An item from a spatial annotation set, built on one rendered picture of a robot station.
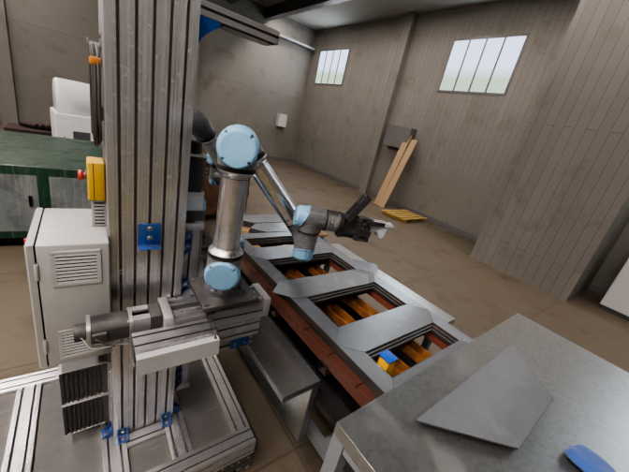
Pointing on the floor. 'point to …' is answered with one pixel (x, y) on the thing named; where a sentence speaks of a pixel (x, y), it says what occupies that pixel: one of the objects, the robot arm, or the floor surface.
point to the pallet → (403, 215)
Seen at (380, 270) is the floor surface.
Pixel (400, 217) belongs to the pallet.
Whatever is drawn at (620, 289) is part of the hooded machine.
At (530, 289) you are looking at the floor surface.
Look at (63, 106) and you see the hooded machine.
